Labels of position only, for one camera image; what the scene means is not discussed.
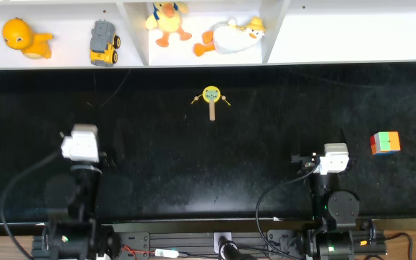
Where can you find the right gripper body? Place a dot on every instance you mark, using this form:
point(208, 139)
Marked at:
point(303, 161)

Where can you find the many-coloured puzzle cube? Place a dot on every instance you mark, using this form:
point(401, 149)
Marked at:
point(386, 142)

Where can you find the yellow rattle drum toy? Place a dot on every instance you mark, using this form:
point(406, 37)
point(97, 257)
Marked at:
point(211, 95)

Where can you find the grey and yellow toy truck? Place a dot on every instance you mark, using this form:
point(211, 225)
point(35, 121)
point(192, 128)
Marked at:
point(103, 43)

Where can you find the yellow rubber duck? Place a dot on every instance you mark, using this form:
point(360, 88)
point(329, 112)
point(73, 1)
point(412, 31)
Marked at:
point(22, 36)

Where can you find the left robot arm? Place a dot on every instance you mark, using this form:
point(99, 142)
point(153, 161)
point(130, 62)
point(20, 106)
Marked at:
point(81, 202)

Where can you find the white plush goose yellow hat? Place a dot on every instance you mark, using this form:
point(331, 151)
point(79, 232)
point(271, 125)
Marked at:
point(233, 38)

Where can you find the yellow plush duck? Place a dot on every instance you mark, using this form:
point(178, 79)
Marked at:
point(168, 21)

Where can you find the white shelf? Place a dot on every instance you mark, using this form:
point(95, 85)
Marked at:
point(67, 50)

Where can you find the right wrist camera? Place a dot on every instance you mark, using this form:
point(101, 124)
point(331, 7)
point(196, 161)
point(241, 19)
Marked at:
point(334, 159)

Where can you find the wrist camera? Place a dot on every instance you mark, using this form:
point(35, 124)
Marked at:
point(81, 144)
point(334, 159)

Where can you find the mounting rail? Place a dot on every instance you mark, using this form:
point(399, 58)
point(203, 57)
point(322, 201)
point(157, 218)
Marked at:
point(193, 242)

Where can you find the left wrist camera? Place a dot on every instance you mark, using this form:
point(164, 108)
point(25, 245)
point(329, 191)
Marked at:
point(81, 144)

